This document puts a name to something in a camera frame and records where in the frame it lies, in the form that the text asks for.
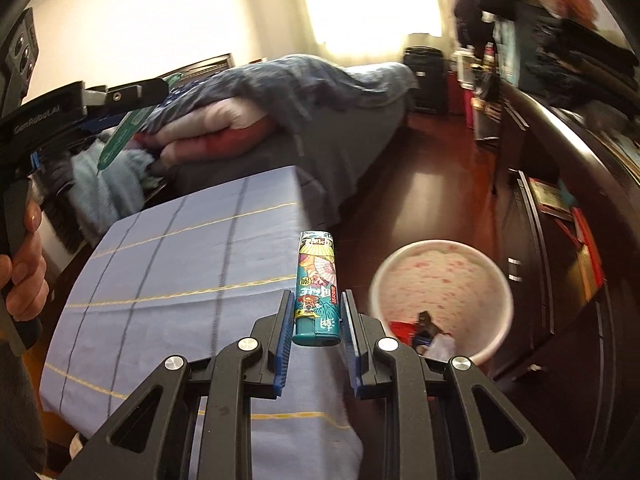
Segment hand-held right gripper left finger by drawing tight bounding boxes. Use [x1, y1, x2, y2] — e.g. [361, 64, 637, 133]
[60, 289, 297, 480]

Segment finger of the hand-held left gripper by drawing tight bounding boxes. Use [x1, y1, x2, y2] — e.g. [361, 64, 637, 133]
[82, 77, 170, 117]

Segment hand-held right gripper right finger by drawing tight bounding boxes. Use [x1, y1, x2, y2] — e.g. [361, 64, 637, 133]
[340, 289, 576, 480]

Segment green packet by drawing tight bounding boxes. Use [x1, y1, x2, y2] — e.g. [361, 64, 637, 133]
[96, 72, 188, 177]

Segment printed teal lighter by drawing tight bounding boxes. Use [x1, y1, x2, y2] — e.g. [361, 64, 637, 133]
[291, 230, 342, 348]

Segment pink speckled white bin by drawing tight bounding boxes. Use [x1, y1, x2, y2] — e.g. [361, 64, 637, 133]
[369, 240, 515, 367]

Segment person's left forearm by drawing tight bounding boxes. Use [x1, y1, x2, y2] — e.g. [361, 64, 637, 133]
[0, 310, 51, 480]

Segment person's left hand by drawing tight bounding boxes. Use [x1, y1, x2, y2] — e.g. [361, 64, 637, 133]
[0, 200, 49, 321]

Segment dark wooden headboard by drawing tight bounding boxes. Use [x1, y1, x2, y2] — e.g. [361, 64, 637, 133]
[162, 51, 236, 83]

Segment light blue cloth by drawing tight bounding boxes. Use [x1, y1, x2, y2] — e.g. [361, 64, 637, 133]
[70, 150, 157, 233]

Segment pink quilt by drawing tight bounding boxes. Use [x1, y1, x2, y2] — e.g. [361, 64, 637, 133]
[135, 97, 296, 161]

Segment blue plaid cloth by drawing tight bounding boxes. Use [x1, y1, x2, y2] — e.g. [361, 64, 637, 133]
[39, 165, 365, 480]

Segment blue patterned blanket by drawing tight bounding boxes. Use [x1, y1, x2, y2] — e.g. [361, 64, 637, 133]
[135, 54, 418, 133]

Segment grey bed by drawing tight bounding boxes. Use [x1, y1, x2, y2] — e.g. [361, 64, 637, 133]
[160, 105, 416, 241]

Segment red booklet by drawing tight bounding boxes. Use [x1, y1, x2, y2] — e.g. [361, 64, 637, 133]
[527, 177, 571, 216]

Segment red gold box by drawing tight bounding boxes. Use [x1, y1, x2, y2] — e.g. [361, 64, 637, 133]
[570, 205, 606, 281]

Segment white curtain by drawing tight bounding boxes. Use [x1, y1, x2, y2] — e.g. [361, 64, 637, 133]
[300, 0, 446, 56]

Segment black suitcase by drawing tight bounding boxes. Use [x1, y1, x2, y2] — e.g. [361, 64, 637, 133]
[402, 46, 449, 115]

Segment dark wooden dresser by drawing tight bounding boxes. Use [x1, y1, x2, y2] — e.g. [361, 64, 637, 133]
[472, 80, 640, 411]

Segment hanging dark clothes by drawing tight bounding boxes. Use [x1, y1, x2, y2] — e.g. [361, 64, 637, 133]
[452, 0, 526, 46]

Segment stack of dark clothes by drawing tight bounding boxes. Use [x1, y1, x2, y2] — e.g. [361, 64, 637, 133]
[540, 10, 640, 126]

